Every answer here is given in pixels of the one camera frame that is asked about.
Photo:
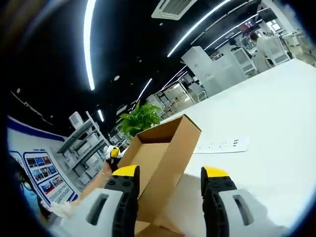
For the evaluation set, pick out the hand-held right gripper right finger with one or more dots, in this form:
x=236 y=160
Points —
x=217 y=205

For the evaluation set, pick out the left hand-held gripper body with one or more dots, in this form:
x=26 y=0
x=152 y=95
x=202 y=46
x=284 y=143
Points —
x=106 y=151

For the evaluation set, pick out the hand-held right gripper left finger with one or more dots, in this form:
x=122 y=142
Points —
x=123 y=205

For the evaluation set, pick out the brown cardboard shoe box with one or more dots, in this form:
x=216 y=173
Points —
x=160 y=160

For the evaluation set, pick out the person's left hand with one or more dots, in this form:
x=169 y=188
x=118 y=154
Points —
x=106 y=171

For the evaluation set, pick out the stack of white storage boxes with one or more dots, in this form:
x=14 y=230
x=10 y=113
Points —
x=86 y=160

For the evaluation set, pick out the grey storage shelf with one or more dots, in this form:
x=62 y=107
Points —
x=84 y=138

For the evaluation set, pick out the short ceiling light strip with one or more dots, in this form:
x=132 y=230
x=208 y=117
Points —
x=100 y=115

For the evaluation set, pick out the white canister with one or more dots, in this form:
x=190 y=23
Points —
x=75 y=119

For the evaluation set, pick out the green potted plant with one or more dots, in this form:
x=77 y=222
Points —
x=142 y=118

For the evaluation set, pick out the white table socket panel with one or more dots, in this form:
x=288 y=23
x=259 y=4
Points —
x=222 y=144

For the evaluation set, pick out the person's head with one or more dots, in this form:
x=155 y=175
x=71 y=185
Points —
x=19 y=172

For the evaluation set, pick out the long ceiling light strip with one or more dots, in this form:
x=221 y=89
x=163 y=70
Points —
x=197 y=28
x=89 y=44

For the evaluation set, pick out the white office pillar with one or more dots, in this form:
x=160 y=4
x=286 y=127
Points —
x=197 y=64

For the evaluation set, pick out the white ceiling air conditioner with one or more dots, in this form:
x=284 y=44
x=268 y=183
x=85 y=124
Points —
x=172 y=8

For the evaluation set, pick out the red wall screen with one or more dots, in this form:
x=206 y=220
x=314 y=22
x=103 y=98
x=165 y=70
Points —
x=249 y=24

